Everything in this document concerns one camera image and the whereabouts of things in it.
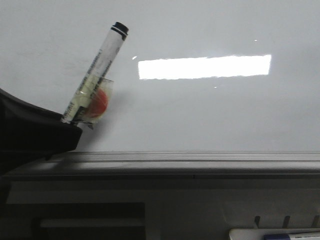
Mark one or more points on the white marker tray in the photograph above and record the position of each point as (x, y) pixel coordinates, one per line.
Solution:
(155, 209)

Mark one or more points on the white whiteboard with aluminium frame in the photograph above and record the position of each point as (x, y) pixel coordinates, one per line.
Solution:
(200, 87)

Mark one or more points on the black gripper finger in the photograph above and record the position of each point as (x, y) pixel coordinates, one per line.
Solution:
(29, 132)

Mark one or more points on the white black dry-erase marker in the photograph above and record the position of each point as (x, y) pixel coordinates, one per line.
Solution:
(90, 100)

